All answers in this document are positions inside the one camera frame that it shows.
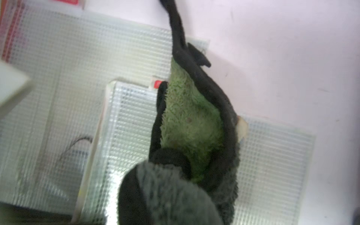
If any dark grey green cloth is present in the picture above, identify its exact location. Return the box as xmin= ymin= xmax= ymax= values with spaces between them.
xmin=117 ymin=1 xmax=241 ymax=225

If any mesh document bag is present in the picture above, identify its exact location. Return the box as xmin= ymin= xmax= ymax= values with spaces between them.
xmin=73 ymin=81 xmax=315 ymax=225
xmin=1 ymin=1 xmax=172 ymax=214

